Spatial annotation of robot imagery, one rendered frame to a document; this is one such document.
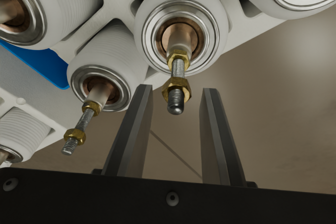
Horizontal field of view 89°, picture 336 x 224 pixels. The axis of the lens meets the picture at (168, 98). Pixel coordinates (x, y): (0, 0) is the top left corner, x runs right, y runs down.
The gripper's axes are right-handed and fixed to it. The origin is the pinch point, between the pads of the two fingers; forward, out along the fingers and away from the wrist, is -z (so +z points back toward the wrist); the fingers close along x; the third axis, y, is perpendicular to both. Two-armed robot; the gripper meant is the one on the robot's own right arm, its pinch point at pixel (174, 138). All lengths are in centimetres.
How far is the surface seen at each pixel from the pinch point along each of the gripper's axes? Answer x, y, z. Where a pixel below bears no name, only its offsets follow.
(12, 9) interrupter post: 15.4, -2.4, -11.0
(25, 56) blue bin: 32.2, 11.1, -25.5
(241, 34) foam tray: -8.1, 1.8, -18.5
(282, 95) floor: -32, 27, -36
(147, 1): 3.1, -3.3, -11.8
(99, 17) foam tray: 10.9, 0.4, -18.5
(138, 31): 4.1, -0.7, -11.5
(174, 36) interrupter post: 0.5, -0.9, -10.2
